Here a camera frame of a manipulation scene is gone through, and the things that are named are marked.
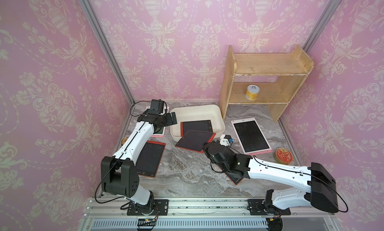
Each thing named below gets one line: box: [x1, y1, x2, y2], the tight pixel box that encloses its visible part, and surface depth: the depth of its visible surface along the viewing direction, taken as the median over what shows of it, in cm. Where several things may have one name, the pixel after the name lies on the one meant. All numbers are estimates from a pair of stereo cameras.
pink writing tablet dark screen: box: [231, 117, 273, 156], surface depth 103 cm
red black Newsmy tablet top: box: [135, 140, 166, 178], surface depth 92 cm
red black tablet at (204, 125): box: [180, 119, 213, 137], surface depth 108 cm
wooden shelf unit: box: [219, 45, 314, 123], surface depth 85 cm
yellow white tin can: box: [245, 84, 260, 101], surface depth 93 cm
